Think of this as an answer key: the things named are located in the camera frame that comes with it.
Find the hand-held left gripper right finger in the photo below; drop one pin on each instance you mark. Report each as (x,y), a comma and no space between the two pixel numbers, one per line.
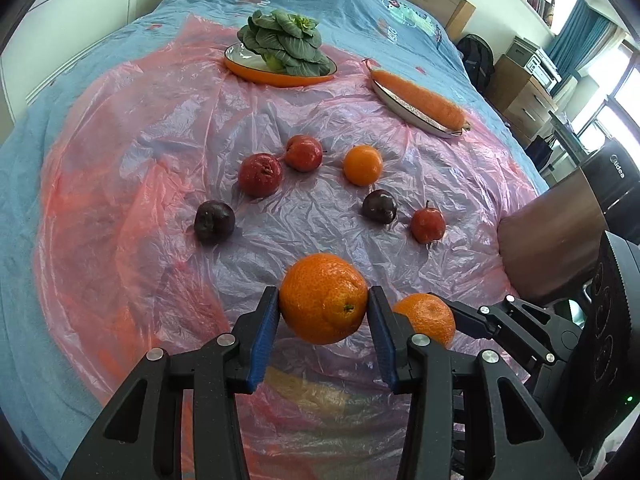
(387,350)

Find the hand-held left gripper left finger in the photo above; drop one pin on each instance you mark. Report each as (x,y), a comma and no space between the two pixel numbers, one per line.
(262,345)

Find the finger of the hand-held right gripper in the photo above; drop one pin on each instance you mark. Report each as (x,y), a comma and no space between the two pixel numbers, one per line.
(470,317)

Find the small orange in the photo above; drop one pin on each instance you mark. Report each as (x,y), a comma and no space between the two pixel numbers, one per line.
(430,317)

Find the large orange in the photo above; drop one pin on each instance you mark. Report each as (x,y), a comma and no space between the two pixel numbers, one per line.
(315,300)

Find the dark purple plum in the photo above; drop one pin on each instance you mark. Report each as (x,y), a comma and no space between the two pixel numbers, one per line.
(379,206)
(214,222)

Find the large red apple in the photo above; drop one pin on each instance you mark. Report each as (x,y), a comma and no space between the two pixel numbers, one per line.
(260,175)

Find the medium orange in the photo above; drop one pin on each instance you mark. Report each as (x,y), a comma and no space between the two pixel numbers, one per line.
(363,165)

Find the small red apple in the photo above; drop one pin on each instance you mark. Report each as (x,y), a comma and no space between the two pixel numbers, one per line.
(428,225)

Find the black tote bag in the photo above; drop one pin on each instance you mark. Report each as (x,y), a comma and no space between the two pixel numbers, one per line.
(542,157)

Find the medium red apple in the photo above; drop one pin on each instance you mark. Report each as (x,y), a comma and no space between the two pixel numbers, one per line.
(303,153)

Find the grey desk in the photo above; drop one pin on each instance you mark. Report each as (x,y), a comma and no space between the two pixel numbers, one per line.
(570,132)

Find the white oval plate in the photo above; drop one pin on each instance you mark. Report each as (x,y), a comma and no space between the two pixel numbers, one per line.
(410,115)

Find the orange carrot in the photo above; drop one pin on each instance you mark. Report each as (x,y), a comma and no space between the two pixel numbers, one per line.
(425,97)

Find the wooden dresser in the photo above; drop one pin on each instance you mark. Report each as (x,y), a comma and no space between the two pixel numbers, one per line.
(520,95)

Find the pink plastic sheet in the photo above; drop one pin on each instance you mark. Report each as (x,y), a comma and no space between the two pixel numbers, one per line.
(125,160)

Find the black backpack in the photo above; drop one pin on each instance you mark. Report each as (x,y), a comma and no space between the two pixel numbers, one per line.
(475,60)

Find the white printer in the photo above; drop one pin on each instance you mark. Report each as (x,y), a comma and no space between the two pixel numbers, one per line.
(532,60)

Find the orange oval plate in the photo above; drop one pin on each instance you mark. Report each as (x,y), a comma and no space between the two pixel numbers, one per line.
(250,74)

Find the teal curtain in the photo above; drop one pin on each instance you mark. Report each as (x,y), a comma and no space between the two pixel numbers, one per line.
(575,35)

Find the green bok choy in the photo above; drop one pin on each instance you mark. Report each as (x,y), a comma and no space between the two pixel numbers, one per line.
(282,42)

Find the blue printed blanket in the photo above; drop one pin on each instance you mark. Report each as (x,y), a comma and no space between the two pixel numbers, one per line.
(350,0)

